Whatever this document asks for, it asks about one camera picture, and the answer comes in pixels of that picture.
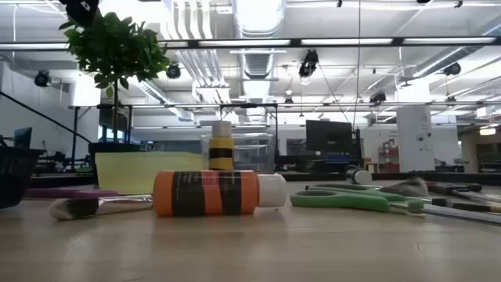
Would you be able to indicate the yellow paint bottle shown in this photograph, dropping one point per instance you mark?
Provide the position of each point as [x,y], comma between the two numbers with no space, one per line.
[221,143]

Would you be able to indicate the orange paint bottle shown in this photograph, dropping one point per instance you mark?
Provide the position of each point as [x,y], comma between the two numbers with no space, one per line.
[211,196]

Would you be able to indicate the large black Solve paintbrush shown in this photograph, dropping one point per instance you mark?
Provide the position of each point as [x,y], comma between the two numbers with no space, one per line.
[117,203]

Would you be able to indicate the fluffy black paintbrush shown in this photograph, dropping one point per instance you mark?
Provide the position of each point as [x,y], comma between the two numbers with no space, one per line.
[407,188]

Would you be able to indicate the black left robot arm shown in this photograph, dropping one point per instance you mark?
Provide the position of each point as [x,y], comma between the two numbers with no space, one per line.
[80,9]

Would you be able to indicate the black background robot arm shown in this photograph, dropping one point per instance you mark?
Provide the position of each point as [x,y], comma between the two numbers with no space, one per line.
[58,160]

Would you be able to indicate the clear plastic bin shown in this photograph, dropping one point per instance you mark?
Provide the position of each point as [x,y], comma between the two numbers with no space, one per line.
[254,152]

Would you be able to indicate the black computer monitor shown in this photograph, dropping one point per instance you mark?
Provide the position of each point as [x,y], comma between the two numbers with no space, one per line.
[329,137]

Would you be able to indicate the yellow plastic bin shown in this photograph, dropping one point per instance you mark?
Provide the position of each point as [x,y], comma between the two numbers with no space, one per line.
[133,172]

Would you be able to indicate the red storage cabinet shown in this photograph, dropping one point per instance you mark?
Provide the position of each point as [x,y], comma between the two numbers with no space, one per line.
[389,156]

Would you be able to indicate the green potted plant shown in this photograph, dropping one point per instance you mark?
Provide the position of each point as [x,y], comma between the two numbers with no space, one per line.
[117,51]

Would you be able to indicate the white pillar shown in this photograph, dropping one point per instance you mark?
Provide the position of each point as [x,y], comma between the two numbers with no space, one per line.
[415,137]

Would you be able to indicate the blue lit computer screen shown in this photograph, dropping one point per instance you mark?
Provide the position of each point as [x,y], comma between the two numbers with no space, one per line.
[22,137]

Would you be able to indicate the black mesh bottle holder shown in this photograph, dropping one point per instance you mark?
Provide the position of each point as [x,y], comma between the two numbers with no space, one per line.
[15,176]

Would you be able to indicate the silver ceiling air duct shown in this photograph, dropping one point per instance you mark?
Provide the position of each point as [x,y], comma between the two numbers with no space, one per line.
[258,19]

